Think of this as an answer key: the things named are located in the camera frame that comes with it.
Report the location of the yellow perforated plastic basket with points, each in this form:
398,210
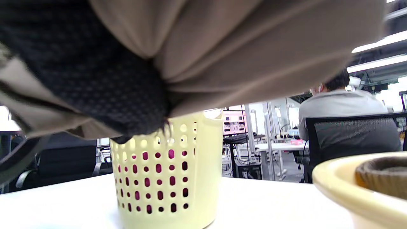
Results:
203,178

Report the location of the monitor with pink screen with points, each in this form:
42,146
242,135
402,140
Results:
234,122

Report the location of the person's right hand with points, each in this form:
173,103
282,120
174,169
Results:
95,63

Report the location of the maroon shorts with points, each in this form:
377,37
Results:
171,154

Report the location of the aluminium frame post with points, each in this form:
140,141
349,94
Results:
249,127

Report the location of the tan shorts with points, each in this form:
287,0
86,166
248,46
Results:
381,178
254,47

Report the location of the large white display screen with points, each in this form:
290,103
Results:
6,121

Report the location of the black mesh office chair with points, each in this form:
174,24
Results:
349,136

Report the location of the black padded chair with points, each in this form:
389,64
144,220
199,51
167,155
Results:
66,162

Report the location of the yellow plastic basin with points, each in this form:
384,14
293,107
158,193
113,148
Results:
343,190

